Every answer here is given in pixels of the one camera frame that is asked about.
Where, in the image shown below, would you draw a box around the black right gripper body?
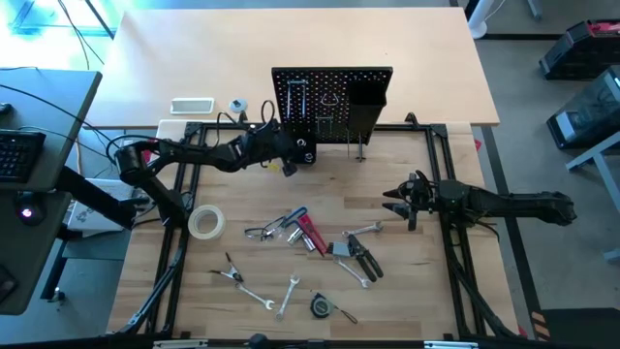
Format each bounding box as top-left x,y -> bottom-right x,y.
400,170 -> 440,233

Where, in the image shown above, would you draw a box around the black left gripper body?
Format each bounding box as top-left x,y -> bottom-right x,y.
244,126 -> 295,169

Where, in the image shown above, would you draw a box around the silver combination wrench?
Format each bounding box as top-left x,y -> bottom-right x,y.
235,282 -> 276,312
274,273 -> 302,323
341,221 -> 386,239
333,256 -> 373,290

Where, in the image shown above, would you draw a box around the blue handled hex key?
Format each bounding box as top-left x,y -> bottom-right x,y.
279,206 -> 310,230

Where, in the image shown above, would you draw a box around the black wire stripper pliers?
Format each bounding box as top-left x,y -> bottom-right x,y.
330,234 -> 386,284

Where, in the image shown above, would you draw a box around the red utility knife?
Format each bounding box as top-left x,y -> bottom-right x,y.
296,214 -> 329,258

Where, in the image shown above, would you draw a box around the double prong metal peg hook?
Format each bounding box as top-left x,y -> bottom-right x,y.
286,79 -> 309,120

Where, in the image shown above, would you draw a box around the long double prong peg hook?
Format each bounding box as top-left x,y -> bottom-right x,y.
345,123 -> 368,164

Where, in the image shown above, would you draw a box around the black pegboard socket shelf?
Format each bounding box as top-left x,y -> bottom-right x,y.
289,134 -> 320,166

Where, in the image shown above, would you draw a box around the black plastic pegboard bin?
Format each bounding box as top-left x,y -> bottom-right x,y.
346,79 -> 388,146

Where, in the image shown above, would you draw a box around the black metal pegboard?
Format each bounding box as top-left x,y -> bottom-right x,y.
270,66 -> 394,146

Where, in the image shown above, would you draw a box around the white rectangular tray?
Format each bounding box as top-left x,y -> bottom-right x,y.
170,97 -> 216,116

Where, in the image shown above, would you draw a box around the light wooden table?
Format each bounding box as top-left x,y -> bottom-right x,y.
86,7 -> 501,128

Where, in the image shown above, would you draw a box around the white masking tape roll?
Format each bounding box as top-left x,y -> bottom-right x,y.
187,204 -> 228,242

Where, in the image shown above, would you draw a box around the black grey tape measure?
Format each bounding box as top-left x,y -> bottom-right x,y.
309,291 -> 360,326

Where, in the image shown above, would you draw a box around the white round stand base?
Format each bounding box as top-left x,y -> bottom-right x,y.
465,0 -> 506,41

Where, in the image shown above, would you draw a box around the black box with clear lid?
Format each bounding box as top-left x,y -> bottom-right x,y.
545,65 -> 620,150

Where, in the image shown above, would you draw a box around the grey metal table legs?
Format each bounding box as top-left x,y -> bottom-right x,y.
565,129 -> 620,266

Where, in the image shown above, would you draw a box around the white box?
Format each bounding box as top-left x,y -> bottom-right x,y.
66,176 -> 142,234

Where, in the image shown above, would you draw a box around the silver aluminium extrusion bar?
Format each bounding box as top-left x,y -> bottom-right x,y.
153,338 -> 209,349

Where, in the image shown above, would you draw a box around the black crate with red lid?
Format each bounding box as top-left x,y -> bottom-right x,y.
538,17 -> 620,81

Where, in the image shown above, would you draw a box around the dark grey desk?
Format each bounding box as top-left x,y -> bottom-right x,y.
0,67 -> 104,316

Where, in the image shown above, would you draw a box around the black computer mouse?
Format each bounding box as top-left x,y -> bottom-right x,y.
14,192 -> 46,227

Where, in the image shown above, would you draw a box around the black keyboard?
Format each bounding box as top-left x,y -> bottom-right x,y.
0,129 -> 47,184

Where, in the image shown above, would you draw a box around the small wire peg hook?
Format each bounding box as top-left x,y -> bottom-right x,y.
316,114 -> 336,136

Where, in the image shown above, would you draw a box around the clear safety glasses black frame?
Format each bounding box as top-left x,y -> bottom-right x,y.
244,215 -> 288,242

